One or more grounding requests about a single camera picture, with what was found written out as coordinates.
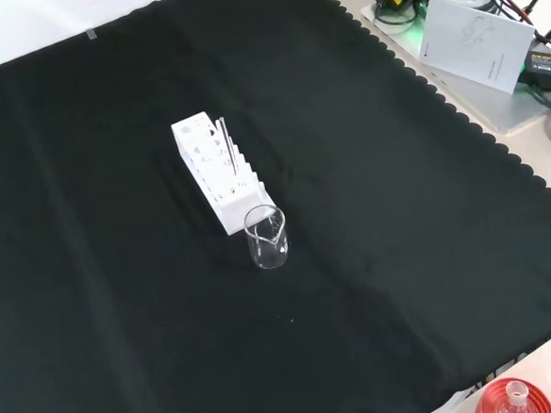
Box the white test tube rack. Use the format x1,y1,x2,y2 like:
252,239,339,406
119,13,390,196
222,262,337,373
170,106,278,240

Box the glass rod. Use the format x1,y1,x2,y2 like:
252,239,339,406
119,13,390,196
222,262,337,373
215,116,239,177

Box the white booklet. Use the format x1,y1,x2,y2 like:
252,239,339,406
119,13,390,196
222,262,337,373
414,0,541,101

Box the black cloth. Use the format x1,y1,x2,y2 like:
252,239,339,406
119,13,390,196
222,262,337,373
0,0,551,413

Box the black power adapter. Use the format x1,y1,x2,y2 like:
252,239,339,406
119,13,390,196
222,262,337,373
518,47,551,96

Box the clear glass beaker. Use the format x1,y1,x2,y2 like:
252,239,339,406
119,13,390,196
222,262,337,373
242,203,292,272

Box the clear glass flask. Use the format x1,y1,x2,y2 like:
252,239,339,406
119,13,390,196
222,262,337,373
498,379,532,413

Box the grey base plate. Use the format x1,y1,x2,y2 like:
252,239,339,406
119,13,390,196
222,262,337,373
359,0,551,144

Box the red round ring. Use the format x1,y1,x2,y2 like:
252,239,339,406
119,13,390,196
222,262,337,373
471,374,551,413

